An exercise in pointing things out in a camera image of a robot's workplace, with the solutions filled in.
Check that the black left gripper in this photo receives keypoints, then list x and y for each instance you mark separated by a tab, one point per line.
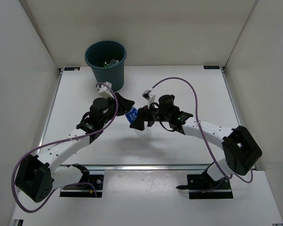
124	104

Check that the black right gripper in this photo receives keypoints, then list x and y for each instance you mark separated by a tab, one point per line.
145	114

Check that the clear bottle blue label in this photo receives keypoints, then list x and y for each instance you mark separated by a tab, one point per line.
138	125

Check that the clear bottle green label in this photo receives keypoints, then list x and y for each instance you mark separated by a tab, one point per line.
113	62

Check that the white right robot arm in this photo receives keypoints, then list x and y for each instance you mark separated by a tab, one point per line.
240	148

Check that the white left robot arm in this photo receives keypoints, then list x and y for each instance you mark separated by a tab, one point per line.
38	175

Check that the dark teal plastic bin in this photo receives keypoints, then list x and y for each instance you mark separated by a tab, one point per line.
106	50

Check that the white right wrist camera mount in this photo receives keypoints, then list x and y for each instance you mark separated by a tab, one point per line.
149	96

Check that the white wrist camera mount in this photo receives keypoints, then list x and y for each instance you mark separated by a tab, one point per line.
149	96
104	90

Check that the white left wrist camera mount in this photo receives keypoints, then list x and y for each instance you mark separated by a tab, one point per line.
104	90

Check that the aluminium front table rail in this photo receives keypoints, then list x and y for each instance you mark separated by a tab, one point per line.
148	167

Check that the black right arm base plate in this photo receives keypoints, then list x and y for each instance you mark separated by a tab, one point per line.
203	187

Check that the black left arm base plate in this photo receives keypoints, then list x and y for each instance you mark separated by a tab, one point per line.
93	189

